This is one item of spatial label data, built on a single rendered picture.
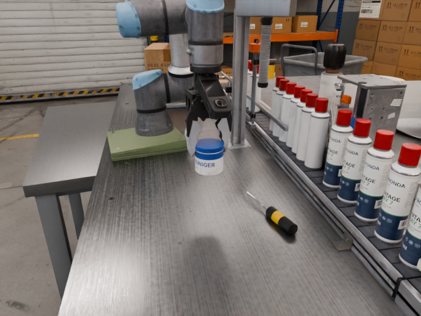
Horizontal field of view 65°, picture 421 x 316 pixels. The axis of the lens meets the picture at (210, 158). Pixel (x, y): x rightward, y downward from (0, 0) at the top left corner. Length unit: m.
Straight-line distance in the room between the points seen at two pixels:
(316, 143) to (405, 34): 3.82
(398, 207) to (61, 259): 1.05
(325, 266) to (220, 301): 0.24
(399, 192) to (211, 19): 0.49
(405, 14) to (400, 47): 0.36
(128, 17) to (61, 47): 4.70
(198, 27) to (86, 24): 4.77
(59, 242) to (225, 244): 0.67
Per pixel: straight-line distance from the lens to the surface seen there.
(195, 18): 0.72
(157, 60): 1.75
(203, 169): 0.79
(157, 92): 1.27
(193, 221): 0.84
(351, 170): 0.84
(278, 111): 1.20
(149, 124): 1.29
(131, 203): 0.94
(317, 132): 0.98
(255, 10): 1.11
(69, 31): 5.45
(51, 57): 5.51
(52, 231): 1.24
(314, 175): 0.99
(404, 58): 4.72
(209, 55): 0.72
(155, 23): 0.81
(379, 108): 0.93
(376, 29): 4.98
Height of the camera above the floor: 1.32
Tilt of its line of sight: 25 degrees down
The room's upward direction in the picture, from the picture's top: straight up
